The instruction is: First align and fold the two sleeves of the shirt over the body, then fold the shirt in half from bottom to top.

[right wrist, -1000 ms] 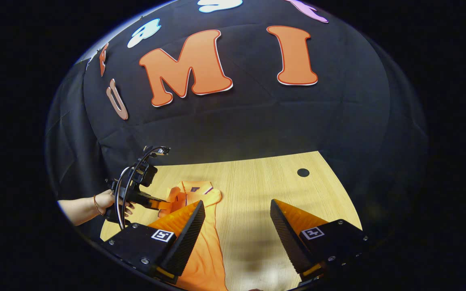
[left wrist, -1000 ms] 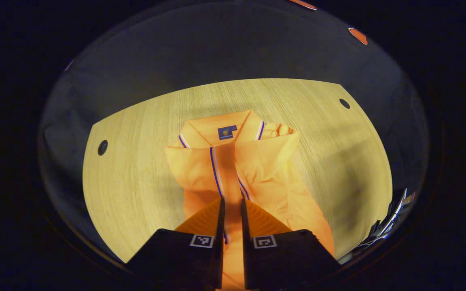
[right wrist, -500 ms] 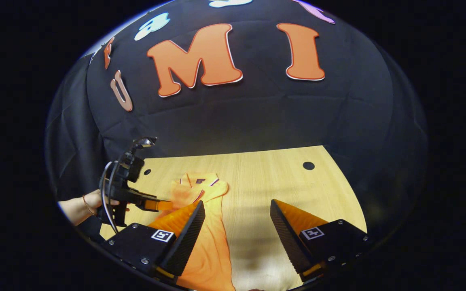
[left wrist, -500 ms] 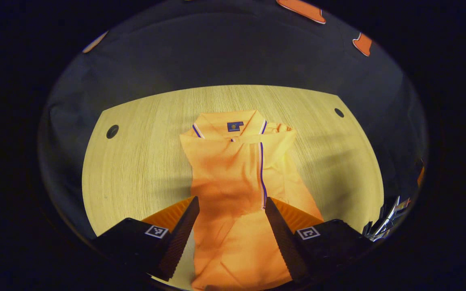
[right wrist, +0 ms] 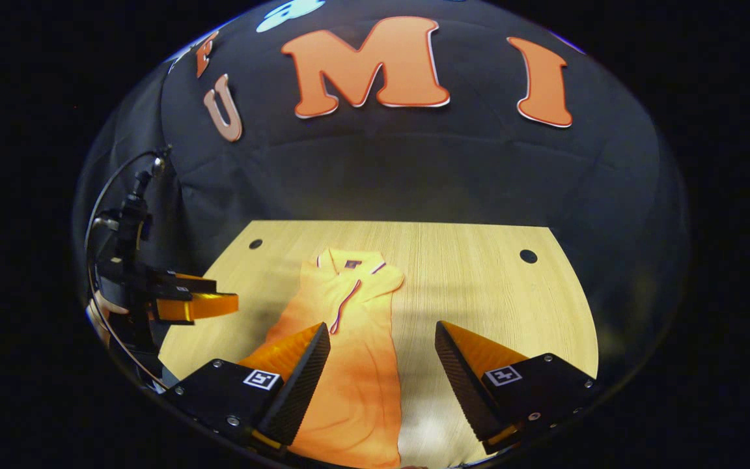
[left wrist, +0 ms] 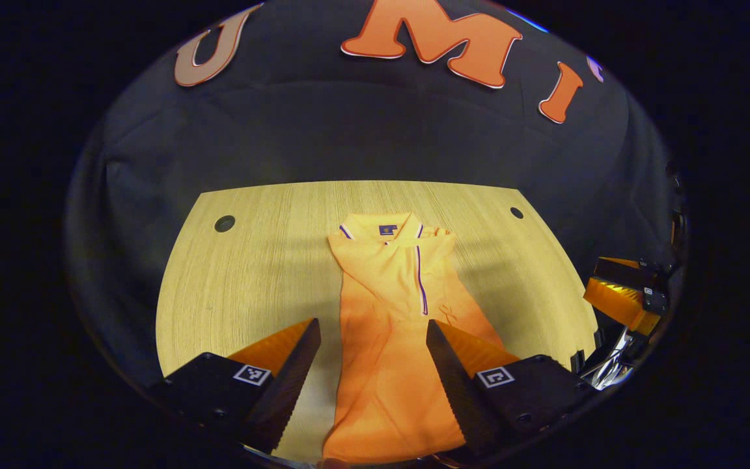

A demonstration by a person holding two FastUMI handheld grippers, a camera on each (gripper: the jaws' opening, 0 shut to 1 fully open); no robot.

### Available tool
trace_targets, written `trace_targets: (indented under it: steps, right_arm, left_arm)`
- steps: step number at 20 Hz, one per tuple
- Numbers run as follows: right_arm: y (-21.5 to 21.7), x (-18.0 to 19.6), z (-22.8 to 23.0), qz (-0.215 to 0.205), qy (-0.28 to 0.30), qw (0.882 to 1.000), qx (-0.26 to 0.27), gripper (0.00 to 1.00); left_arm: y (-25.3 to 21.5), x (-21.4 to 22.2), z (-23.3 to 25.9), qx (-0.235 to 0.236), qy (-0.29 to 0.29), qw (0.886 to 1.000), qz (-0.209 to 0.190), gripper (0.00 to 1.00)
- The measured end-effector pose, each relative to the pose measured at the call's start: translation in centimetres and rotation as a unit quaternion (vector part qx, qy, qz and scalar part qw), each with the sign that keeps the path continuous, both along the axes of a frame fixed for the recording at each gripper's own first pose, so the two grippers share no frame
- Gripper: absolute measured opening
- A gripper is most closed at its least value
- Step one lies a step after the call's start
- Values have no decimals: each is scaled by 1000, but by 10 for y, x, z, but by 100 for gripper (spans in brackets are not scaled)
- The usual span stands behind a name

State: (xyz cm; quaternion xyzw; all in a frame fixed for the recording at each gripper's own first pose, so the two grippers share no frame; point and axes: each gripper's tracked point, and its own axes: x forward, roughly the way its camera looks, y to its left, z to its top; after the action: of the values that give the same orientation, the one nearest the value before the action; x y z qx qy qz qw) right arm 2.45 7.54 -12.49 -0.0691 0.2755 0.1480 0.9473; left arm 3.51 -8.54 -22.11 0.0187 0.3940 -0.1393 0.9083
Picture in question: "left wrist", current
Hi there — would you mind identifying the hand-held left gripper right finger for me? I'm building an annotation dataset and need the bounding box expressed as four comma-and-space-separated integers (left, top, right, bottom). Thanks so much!
426, 319, 600, 459

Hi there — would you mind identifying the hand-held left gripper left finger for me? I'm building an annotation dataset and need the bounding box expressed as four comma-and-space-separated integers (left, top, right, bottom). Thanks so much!
154, 318, 322, 455

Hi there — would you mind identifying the orange T-shirt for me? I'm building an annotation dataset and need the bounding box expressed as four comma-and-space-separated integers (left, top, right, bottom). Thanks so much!
322, 212, 506, 464

